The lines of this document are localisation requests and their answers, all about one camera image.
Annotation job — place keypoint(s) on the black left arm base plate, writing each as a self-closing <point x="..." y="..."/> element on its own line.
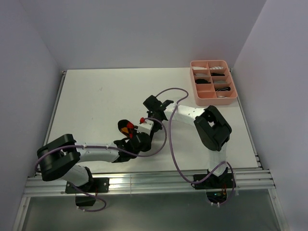
<point x="98" y="185"/>

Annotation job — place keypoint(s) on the white rolled sock in tray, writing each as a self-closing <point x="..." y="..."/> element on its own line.
<point x="198" y="68"/>

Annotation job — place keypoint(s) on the grey rolled sock in tray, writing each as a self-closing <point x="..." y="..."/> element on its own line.
<point x="220" y="82"/>

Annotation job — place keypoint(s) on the black orange argyle sock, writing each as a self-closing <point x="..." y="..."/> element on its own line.
<point x="127" y="128"/>

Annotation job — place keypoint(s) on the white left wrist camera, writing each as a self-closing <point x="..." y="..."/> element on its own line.
<point x="145" y="126"/>

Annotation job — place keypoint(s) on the black white-striped sock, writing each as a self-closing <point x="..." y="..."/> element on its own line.
<point x="223" y="89"/>

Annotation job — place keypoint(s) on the pink compartment organizer tray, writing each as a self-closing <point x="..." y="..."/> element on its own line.
<point x="212" y="83"/>

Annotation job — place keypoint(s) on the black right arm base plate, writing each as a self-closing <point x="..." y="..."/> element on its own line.
<point x="224" y="181"/>

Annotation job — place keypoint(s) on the striped white sock in tray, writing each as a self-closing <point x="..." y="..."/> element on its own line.
<point x="216" y="67"/>

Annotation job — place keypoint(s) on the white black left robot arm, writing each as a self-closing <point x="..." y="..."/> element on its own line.
<point x="59" y="159"/>

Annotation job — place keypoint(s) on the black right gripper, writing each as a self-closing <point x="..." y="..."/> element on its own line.
<point x="150" y="113"/>

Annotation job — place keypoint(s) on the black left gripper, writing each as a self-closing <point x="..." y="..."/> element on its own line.
<point x="147" y="147"/>

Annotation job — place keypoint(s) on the black rolled sock in tray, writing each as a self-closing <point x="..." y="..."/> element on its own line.
<point x="202" y="81"/>

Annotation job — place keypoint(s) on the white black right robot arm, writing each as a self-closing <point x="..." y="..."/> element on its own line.
<point x="212" y="128"/>

